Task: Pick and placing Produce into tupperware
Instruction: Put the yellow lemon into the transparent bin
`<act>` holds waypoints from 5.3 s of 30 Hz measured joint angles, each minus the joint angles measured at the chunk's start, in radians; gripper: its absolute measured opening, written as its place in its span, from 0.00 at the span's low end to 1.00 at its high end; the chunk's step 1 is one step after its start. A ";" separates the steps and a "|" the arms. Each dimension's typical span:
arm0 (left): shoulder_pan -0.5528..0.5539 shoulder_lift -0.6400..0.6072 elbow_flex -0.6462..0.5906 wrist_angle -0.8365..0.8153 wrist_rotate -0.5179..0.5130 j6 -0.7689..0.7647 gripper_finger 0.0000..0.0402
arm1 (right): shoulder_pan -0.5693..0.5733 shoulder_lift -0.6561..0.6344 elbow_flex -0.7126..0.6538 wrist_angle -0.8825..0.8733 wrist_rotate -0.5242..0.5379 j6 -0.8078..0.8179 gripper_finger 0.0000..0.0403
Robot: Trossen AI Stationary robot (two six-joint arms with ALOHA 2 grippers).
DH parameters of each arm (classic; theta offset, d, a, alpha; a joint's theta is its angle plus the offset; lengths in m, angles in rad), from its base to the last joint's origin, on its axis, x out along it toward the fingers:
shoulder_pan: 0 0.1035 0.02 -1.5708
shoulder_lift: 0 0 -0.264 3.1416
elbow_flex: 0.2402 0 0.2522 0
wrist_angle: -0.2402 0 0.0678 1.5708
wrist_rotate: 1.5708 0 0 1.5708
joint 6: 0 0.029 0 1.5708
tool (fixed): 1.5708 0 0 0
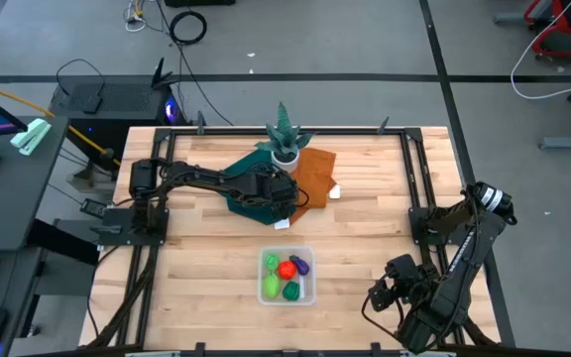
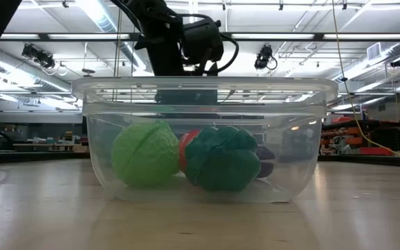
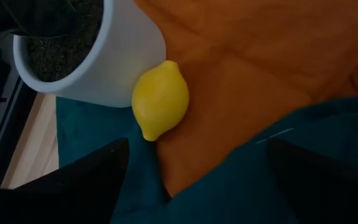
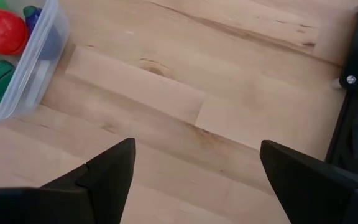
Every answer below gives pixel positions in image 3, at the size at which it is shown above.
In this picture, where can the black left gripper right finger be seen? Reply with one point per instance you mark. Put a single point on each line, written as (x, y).
(331, 193)

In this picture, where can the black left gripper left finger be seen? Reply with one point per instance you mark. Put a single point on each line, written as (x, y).
(57, 193)

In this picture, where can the yellow toy lemon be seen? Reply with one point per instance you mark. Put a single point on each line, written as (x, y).
(160, 99)

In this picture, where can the teal cloth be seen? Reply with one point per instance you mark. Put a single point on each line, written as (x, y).
(228, 193)

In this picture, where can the orange cloth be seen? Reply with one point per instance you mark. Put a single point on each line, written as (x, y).
(259, 62)

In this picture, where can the white plant pot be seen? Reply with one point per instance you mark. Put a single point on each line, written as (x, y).
(126, 56)

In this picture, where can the green snake plant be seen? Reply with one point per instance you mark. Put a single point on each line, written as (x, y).
(26, 15)

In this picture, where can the black aluminium rig frame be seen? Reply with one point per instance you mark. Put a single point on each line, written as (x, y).
(8, 133)

